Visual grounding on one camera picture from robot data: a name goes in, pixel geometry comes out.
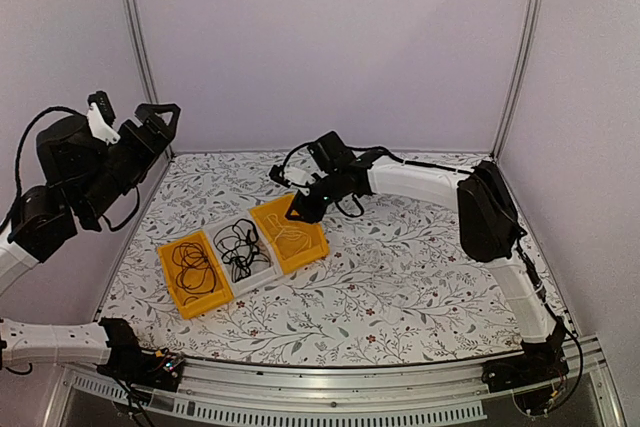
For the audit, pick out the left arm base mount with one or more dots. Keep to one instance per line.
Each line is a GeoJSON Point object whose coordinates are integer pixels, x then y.
{"type": "Point", "coordinates": [129, 363]}

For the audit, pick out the front aluminium rail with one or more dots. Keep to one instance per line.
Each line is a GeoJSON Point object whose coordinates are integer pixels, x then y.
{"type": "Point", "coordinates": [221, 393]}

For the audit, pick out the far yellow plastic bin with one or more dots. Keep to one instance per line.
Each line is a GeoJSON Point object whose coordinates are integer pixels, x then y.
{"type": "Point", "coordinates": [295, 244]}

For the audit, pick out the near yellow plastic bin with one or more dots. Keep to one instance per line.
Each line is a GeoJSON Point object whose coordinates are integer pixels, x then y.
{"type": "Point", "coordinates": [194, 278]}

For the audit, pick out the left aluminium frame post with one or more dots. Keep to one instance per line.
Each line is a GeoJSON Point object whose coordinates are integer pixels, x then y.
{"type": "Point", "coordinates": [135, 29]}

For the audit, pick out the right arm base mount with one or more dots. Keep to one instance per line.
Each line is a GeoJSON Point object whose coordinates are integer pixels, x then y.
{"type": "Point", "coordinates": [541, 369]}

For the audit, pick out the white translucent plastic bin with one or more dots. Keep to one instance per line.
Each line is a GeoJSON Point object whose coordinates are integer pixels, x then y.
{"type": "Point", "coordinates": [245, 256]}

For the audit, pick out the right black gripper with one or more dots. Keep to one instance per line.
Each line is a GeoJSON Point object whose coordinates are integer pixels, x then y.
{"type": "Point", "coordinates": [310, 212]}

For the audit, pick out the yellow plastic bin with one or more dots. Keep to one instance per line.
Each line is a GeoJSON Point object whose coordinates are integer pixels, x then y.
{"type": "Point", "coordinates": [295, 244]}
{"type": "Point", "coordinates": [194, 278]}

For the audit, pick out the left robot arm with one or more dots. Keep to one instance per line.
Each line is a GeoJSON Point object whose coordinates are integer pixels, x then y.
{"type": "Point", "coordinates": [88, 163]}

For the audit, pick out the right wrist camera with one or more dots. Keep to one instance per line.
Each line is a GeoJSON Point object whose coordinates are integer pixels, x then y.
{"type": "Point", "coordinates": [287, 176]}

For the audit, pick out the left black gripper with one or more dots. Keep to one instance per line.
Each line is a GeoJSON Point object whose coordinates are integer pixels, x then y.
{"type": "Point", "coordinates": [149, 147]}

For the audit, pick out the right aluminium frame post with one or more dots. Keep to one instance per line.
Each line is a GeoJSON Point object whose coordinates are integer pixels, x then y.
{"type": "Point", "coordinates": [524, 48]}

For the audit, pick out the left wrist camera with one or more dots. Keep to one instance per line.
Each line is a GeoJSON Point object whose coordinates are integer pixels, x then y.
{"type": "Point", "coordinates": [101, 117]}

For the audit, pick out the aluminium frame post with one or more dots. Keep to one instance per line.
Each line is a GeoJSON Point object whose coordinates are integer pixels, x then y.
{"type": "Point", "coordinates": [524, 48]}
{"type": "Point", "coordinates": [135, 29]}

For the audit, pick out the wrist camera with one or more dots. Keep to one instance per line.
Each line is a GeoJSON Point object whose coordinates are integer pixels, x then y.
{"type": "Point", "coordinates": [101, 117]}
{"type": "Point", "coordinates": [287, 176]}

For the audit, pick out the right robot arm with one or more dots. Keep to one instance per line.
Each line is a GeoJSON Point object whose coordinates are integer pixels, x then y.
{"type": "Point", "coordinates": [488, 220]}

